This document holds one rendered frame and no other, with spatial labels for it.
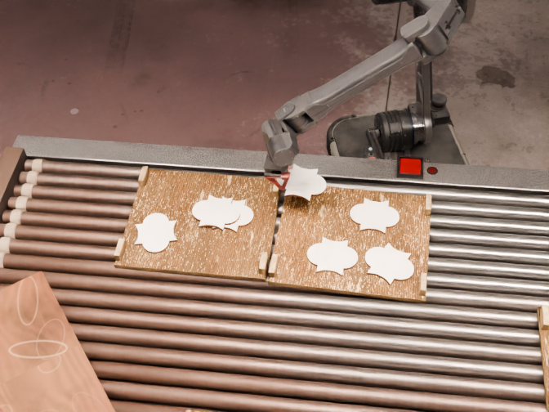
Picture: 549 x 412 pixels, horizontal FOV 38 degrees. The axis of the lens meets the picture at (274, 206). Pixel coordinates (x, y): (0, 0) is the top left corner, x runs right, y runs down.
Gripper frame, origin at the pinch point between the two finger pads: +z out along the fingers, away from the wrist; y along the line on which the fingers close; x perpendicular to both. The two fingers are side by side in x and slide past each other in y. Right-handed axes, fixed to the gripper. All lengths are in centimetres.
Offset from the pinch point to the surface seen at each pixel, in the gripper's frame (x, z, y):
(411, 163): -31.8, 15.6, 21.4
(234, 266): 10.5, 9.3, -23.6
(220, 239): 16.3, 8.5, -15.7
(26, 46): 183, 81, 160
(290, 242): -2.5, 11.0, -13.4
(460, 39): -38, 110, 200
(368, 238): -23.1, 13.8, -8.4
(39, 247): 65, 4, -25
